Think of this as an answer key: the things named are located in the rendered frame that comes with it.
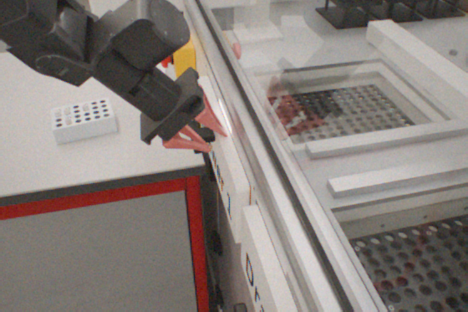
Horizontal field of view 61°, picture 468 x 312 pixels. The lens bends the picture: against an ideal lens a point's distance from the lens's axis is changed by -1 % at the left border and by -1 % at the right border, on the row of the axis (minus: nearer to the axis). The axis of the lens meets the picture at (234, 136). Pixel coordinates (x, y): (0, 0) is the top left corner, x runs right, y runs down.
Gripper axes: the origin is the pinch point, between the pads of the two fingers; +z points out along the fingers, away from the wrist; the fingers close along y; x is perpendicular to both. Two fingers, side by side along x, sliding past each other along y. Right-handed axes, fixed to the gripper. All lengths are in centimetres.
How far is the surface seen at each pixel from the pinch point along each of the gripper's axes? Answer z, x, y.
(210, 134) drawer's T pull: 0.9, 2.8, -1.0
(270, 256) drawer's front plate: 1.3, -21.1, 2.2
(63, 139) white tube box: -6.7, 25.4, -30.9
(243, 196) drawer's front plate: 2.0, -10.9, 0.8
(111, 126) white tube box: -0.7, 27.2, -23.4
